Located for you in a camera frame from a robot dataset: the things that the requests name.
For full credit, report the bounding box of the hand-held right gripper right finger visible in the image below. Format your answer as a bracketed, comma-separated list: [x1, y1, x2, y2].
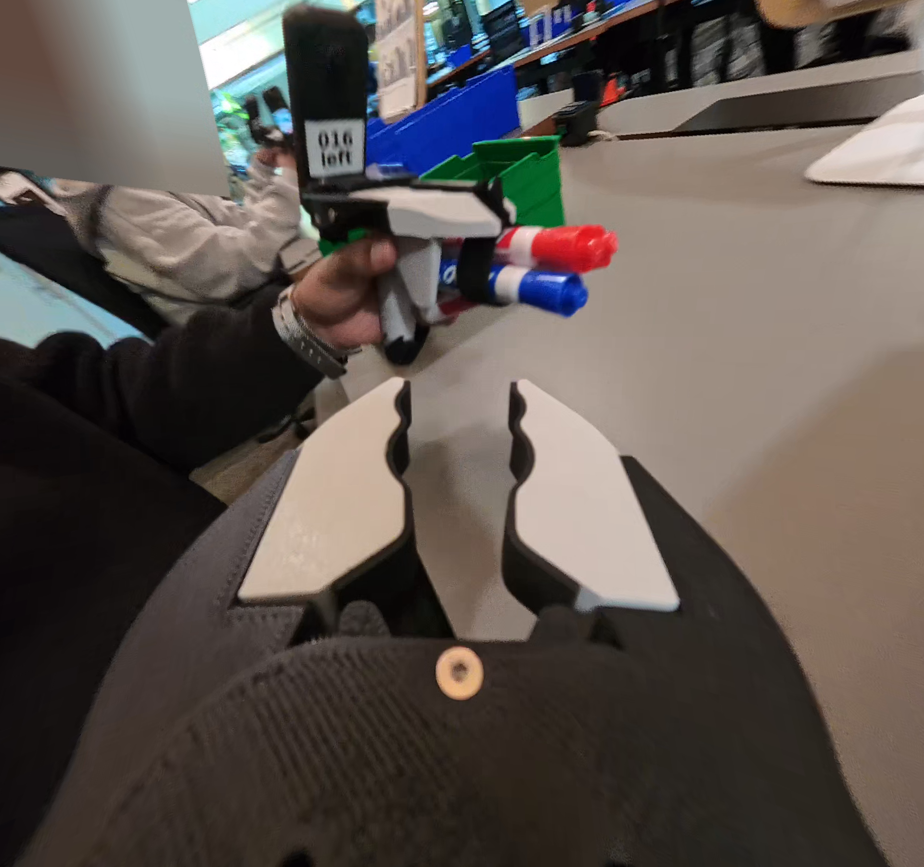
[501, 377, 682, 613]

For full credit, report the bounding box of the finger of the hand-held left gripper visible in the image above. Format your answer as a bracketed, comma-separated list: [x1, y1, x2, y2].
[385, 180, 518, 240]

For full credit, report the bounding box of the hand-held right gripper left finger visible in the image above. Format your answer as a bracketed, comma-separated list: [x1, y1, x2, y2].
[237, 376, 415, 606]

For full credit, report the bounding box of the green plastic bin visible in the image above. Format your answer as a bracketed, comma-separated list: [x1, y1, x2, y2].
[318, 135, 565, 259]

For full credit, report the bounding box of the blue dry erase marker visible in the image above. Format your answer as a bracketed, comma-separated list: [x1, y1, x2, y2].
[436, 261, 590, 319]

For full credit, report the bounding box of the person's left forearm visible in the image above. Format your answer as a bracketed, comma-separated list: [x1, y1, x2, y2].
[0, 300, 326, 474]

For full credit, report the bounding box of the white desk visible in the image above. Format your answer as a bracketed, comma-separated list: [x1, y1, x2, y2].
[310, 51, 924, 867]

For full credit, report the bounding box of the person's left hand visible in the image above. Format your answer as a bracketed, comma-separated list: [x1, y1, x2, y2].
[295, 238, 399, 350]

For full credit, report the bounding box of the wooden board with paper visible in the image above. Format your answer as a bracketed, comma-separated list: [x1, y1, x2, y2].
[370, 0, 428, 122]

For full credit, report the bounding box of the blue plastic bin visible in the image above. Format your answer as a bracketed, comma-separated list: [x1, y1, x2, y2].
[364, 64, 521, 177]

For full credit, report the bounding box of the black power adapter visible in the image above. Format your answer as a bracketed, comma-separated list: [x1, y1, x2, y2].
[552, 98, 602, 148]

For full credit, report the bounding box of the white lamp stand base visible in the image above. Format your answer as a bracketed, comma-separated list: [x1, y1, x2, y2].
[803, 93, 924, 187]

